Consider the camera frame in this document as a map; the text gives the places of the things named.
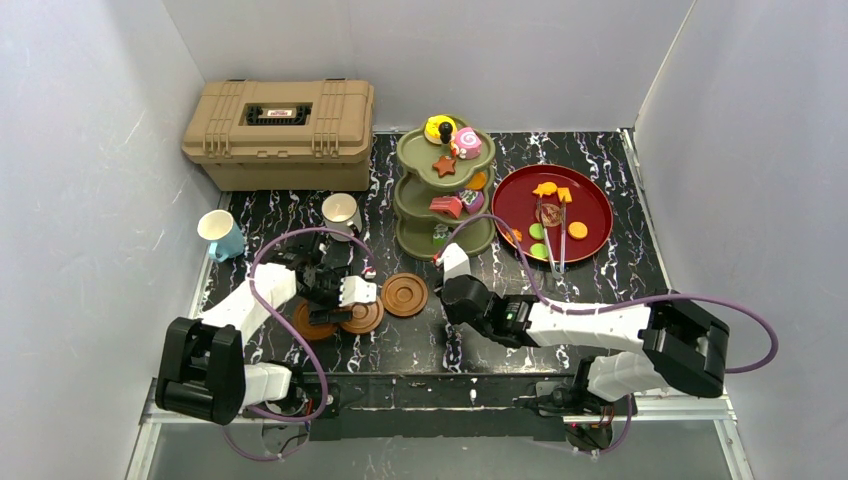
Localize green layered cake slice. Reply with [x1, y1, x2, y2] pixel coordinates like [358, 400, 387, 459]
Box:
[431, 224, 452, 249]

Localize white handled metal tongs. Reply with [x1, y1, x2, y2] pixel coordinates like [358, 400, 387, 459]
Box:
[535, 197, 570, 278]

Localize red layered cake slice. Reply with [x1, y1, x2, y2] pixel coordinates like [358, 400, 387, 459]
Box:
[428, 196, 464, 219]

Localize purple cake slice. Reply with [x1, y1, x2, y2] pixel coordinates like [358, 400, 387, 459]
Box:
[458, 189, 485, 215]

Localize green three-tier dessert stand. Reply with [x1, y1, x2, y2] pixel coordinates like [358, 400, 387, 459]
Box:
[392, 115, 495, 260]

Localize blue mug cream interior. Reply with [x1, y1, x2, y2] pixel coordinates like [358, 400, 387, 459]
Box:
[197, 209, 245, 263]

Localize orange tart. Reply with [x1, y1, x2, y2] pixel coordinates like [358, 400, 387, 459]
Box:
[464, 172, 488, 191]

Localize star shaped cookie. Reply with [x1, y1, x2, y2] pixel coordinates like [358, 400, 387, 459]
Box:
[431, 155, 457, 178]

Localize pink swirl roll cake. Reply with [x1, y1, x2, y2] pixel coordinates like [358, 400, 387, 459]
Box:
[450, 127, 482, 160]

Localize yellow frosted donut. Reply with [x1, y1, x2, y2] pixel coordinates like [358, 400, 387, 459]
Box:
[424, 114, 457, 145]

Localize brown wooden coaster stack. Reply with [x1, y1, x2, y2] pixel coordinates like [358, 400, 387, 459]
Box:
[290, 300, 338, 342]

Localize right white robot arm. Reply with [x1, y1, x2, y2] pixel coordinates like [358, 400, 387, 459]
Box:
[435, 274, 729, 416]

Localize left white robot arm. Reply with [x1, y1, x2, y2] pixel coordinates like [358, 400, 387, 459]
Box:
[154, 229, 377, 426]

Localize green macaron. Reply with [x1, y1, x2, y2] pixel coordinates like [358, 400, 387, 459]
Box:
[529, 243, 549, 260]
[528, 223, 545, 240]

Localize dark red round tray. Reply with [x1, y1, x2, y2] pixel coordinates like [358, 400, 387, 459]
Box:
[492, 164, 613, 264]

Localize tan plastic toolbox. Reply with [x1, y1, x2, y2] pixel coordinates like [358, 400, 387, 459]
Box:
[182, 79, 375, 192]

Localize round orange flat cookie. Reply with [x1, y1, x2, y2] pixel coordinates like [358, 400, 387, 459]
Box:
[567, 221, 589, 240]

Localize yellow fish shaped cookie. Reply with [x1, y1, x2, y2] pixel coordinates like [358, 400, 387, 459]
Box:
[533, 181, 558, 198]

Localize yellow square cracker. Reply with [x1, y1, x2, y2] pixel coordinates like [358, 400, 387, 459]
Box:
[556, 187, 573, 205]

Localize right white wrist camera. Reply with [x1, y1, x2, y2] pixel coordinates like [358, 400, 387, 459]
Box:
[434, 243, 471, 282]

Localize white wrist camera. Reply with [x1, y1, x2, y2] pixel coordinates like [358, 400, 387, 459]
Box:
[434, 243, 471, 282]
[338, 276, 377, 308]

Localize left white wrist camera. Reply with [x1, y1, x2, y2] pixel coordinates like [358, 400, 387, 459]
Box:
[338, 276, 377, 308]

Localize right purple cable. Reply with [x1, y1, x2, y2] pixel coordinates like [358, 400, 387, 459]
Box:
[447, 213, 780, 458]

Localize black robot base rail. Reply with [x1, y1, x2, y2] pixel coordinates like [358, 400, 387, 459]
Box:
[241, 370, 641, 444]

